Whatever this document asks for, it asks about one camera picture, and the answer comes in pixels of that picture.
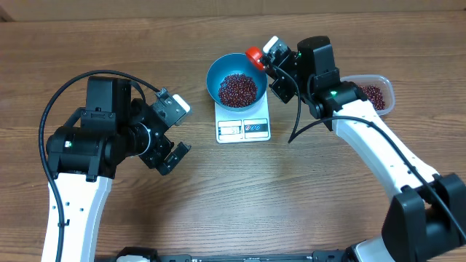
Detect white kitchen scale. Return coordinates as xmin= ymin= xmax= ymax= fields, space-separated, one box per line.
xmin=215 ymin=93 xmax=272 ymax=144

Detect red beans in container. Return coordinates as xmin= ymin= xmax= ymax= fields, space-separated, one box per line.
xmin=360 ymin=85 xmax=385 ymax=111

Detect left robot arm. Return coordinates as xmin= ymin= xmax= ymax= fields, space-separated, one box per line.
xmin=38 ymin=70 xmax=191 ymax=261

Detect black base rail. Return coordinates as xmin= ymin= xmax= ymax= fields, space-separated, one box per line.
xmin=95 ymin=247 xmax=355 ymax=262

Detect blue bowl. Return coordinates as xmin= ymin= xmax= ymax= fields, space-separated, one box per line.
xmin=206 ymin=53 xmax=267 ymax=111

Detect red beans in bowl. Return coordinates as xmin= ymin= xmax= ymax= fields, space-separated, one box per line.
xmin=218 ymin=74 xmax=258 ymax=108

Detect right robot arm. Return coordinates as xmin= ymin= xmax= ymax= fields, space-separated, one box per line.
xmin=256 ymin=36 xmax=465 ymax=261

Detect red measuring scoop blue handle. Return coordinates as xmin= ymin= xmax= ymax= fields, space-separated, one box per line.
xmin=245 ymin=47 xmax=266 ymax=71

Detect clear plastic container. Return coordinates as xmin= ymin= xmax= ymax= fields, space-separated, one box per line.
xmin=341 ymin=74 xmax=395 ymax=116

